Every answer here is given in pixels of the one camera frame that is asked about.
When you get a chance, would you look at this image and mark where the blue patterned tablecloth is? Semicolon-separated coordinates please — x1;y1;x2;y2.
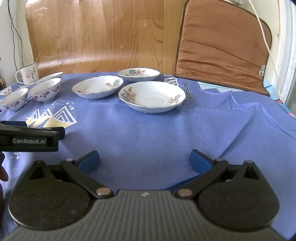
1;74;295;238

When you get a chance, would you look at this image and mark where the black wall cable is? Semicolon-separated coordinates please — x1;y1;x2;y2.
7;0;25;68

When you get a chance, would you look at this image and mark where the white cable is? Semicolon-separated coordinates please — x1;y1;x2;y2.
248;0;282;98

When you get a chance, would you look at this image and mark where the brown seat cushion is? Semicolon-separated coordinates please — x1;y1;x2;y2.
174;0;272;95

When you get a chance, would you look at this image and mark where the floral plate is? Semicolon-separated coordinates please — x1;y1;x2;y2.
118;81;186;113
117;67;160;83
72;75;123;100

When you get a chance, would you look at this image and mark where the white enamel mug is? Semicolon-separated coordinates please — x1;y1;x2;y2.
15;61;40;85

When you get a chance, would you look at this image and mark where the person's left hand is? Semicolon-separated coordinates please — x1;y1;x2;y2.
0;152;9;216

